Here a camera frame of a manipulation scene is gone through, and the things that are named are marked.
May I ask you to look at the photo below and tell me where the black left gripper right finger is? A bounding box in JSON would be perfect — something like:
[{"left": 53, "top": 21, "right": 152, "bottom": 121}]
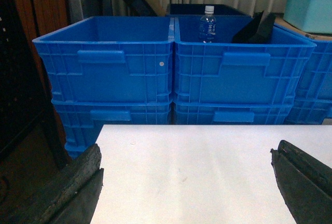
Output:
[{"left": 270, "top": 140, "right": 331, "bottom": 223}]

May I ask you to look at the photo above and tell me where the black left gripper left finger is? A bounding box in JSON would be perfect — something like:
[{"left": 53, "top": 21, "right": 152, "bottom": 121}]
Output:
[{"left": 1, "top": 144, "right": 104, "bottom": 223}]

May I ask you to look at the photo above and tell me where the dark brown wooden shelf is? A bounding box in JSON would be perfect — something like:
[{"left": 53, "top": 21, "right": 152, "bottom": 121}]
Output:
[{"left": 1, "top": 0, "right": 68, "bottom": 169}]

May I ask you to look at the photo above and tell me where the black flat tray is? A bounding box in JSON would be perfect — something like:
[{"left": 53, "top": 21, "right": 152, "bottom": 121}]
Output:
[{"left": 231, "top": 11, "right": 276, "bottom": 44}]

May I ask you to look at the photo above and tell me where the blue crate bottom right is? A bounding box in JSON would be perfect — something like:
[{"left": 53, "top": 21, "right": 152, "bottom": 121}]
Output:
[{"left": 284, "top": 98, "right": 331, "bottom": 125}]

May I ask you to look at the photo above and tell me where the blue crate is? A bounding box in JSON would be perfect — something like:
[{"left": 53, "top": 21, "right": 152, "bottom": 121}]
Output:
[
  {"left": 174, "top": 16, "right": 315, "bottom": 105},
  {"left": 284, "top": 98, "right": 331, "bottom": 125},
  {"left": 33, "top": 17, "right": 174, "bottom": 104},
  {"left": 174, "top": 99, "right": 294, "bottom": 125},
  {"left": 277, "top": 25, "right": 331, "bottom": 100},
  {"left": 51, "top": 100, "right": 172, "bottom": 159}
]

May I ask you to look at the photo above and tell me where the blue crate bottom left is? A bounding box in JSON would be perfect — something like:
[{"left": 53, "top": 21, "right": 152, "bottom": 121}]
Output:
[{"left": 51, "top": 100, "right": 172, "bottom": 159}]

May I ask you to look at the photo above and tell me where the blue crate bottom middle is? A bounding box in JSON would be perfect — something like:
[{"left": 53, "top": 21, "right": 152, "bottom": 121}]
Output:
[{"left": 174, "top": 99, "right": 294, "bottom": 125}]

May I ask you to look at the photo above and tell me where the blue crate top right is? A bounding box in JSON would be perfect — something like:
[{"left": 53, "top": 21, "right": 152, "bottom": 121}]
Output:
[{"left": 277, "top": 25, "right": 331, "bottom": 100}]

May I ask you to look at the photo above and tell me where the blue crate top left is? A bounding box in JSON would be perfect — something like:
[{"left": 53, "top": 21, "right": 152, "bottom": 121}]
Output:
[{"left": 33, "top": 17, "right": 174, "bottom": 104}]

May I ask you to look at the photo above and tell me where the blue crate top middle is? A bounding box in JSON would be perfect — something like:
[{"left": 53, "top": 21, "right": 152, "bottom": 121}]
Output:
[{"left": 174, "top": 16, "right": 315, "bottom": 105}]

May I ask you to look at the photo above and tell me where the brown cardboard sheet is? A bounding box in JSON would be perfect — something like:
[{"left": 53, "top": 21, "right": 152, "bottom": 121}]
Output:
[{"left": 275, "top": 17, "right": 331, "bottom": 41}]

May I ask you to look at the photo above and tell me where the light teal storage box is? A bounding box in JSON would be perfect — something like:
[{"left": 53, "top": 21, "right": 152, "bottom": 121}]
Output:
[{"left": 283, "top": 0, "right": 331, "bottom": 34}]

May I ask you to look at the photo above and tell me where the clear water bottle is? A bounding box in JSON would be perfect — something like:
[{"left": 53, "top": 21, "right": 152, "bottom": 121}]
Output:
[{"left": 199, "top": 5, "right": 216, "bottom": 43}]

